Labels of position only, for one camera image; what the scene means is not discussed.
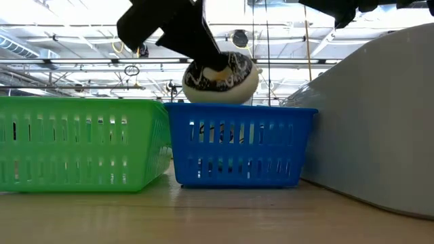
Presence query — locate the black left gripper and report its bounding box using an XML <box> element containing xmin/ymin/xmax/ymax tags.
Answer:
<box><xmin>116</xmin><ymin>0</ymin><xmax>232</xmax><ymax>73</ymax></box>

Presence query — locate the chocolate frosted toy donut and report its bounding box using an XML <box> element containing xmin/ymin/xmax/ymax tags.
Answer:
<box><xmin>182</xmin><ymin>51</ymin><xmax>262</xmax><ymax>105</ymax></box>

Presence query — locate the blue plastic basket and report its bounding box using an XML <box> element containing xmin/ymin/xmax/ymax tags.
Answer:
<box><xmin>164</xmin><ymin>102</ymin><xmax>319</xmax><ymax>189</ymax></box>

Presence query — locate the round black ceiling fixture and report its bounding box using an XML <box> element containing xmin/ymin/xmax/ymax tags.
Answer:
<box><xmin>232</xmin><ymin>29</ymin><xmax>249</xmax><ymax>48</ymax></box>

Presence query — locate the green plastic basket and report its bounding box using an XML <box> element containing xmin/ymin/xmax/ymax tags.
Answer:
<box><xmin>0</xmin><ymin>96</ymin><xmax>172</xmax><ymax>194</ymax></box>

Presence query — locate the grey plastic tray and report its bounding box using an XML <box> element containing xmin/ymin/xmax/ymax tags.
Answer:
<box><xmin>279</xmin><ymin>22</ymin><xmax>434</xmax><ymax>221</ymax></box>

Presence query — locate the yellow hanging cord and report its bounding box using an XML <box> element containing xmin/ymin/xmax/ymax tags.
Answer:
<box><xmin>303</xmin><ymin>5</ymin><xmax>313</xmax><ymax>82</ymax></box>

